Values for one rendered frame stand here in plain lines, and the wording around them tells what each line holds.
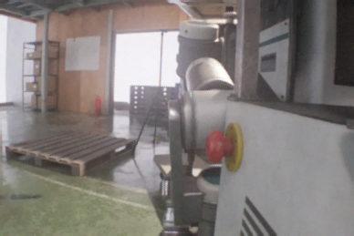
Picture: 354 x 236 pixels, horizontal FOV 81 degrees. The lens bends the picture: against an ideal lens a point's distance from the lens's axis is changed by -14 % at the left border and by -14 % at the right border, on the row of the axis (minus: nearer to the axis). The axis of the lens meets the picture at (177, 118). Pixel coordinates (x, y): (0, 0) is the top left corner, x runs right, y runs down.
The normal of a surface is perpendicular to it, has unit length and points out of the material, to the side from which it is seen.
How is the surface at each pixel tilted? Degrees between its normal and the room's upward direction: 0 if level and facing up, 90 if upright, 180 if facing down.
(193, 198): 106
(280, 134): 90
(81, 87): 90
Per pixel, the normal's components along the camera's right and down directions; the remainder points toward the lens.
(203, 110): 0.00, -0.29
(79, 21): -0.30, 0.11
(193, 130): 0.03, 0.33
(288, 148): -1.00, -0.04
